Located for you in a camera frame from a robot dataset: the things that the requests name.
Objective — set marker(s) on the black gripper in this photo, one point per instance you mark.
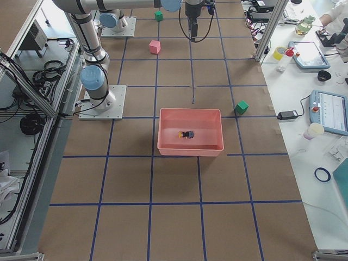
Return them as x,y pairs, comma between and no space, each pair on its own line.
192,11

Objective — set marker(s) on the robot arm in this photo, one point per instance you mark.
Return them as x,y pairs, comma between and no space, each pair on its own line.
170,6
94,76

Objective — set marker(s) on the green foam cube near base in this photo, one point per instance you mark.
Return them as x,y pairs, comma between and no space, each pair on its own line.
158,15

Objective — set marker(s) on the pink foam cube centre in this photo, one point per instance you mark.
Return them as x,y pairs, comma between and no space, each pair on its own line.
154,47

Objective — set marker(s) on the yellow tape roll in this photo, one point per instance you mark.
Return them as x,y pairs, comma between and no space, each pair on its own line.
279,53

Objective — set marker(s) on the green foam cube near bin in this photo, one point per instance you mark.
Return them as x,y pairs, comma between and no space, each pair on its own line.
241,107

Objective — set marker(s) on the pink plastic bin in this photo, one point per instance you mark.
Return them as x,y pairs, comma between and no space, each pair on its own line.
206,125

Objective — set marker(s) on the teach pendant far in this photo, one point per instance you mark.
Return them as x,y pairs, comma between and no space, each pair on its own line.
311,57

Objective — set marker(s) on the teach pendant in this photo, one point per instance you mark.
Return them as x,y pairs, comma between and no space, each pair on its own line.
311,57
329,110

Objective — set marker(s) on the black power adapter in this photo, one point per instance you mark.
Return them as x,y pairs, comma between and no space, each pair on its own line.
287,115

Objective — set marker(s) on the teach pendant near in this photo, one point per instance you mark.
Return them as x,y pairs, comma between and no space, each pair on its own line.
329,110

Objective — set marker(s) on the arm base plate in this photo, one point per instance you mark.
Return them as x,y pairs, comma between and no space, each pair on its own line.
122,28
108,109

